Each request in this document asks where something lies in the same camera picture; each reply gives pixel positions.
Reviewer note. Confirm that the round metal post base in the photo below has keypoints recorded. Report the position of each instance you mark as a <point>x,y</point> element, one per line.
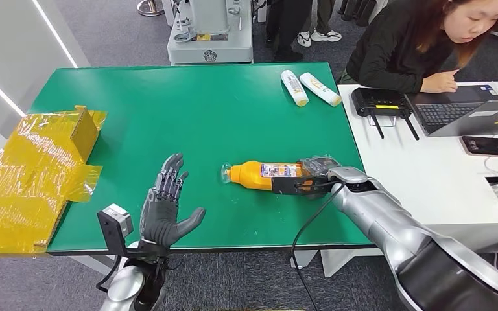
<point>150,7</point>

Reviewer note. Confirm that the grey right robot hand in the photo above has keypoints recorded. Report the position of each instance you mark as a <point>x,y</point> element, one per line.
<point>320,165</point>

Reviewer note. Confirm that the yellow taped cardboard box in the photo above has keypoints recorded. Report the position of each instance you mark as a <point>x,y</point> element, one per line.
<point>25,184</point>

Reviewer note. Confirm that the black router with antennas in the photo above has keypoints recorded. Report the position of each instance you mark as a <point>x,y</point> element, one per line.
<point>375,101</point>

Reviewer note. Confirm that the grey laptop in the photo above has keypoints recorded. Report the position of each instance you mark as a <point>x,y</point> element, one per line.
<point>472,120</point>

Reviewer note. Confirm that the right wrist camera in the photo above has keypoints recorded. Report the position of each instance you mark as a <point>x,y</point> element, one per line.
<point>290,185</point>

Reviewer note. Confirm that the white bottle orange label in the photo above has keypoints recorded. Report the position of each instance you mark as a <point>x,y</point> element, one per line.
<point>320,89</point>

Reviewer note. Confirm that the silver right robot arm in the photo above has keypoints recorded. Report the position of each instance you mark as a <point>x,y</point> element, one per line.
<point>403,232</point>

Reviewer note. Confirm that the white bottle grey label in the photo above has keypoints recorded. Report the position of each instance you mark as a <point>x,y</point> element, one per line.
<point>294,88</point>

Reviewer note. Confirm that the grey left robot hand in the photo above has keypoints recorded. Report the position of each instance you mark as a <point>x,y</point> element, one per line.
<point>161,219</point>

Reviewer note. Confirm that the wall light strip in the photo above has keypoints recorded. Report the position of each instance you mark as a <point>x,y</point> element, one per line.
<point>0,90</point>
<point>55,34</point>

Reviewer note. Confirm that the grey machine stand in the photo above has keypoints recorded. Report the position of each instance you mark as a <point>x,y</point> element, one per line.
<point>210,43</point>

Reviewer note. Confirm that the orange detergent bottle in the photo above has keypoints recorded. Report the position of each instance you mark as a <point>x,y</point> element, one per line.
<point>253,174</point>

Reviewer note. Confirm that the green table mat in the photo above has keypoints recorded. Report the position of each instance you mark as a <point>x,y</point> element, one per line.
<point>210,116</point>

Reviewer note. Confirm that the white desk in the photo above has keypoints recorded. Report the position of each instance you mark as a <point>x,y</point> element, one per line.
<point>438,184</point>

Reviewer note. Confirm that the white table leg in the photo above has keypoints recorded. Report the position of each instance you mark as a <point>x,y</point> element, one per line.
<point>94,264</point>

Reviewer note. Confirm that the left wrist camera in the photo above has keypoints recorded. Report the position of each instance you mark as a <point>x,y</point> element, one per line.
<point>118,219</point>

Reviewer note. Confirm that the black smartphone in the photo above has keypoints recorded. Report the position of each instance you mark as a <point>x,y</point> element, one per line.
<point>489,147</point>

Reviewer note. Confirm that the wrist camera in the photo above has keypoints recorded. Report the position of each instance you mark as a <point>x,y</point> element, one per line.
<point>118,219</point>
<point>290,185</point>

